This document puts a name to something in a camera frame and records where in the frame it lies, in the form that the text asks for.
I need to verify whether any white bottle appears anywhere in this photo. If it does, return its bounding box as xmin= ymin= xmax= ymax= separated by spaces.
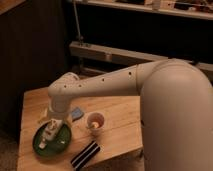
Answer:
xmin=39 ymin=119 xmax=63 ymax=149

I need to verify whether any dark cabinet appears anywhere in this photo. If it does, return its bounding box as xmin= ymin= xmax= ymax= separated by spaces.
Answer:
xmin=0 ymin=0 xmax=66 ymax=132

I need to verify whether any metal pole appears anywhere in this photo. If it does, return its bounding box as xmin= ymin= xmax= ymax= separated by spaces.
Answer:
xmin=72 ymin=0 xmax=83 ymax=46

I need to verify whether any metal rail beam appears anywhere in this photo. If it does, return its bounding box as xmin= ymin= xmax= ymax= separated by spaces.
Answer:
xmin=69 ymin=41 xmax=213 ymax=73

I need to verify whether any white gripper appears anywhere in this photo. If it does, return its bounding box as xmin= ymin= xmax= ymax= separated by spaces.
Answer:
xmin=38 ymin=103 xmax=72 ymax=128

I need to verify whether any upper shelf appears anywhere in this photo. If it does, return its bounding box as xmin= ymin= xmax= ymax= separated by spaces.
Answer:
xmin=67 ymin=0 xmax=213 ymax=21

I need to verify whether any blue sponge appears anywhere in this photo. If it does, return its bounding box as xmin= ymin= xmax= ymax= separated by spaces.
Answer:
xmin=71 ymin=107 xmax=84 ymax=121

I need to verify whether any white cup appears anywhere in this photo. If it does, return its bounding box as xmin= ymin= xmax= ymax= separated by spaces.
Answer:
xmin=87 ymin=113 xmax=105 ymax=136

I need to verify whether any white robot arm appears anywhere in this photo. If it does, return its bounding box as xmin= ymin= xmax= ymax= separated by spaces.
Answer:
xmin=46 ymin=59 xmax=213 ymax=171

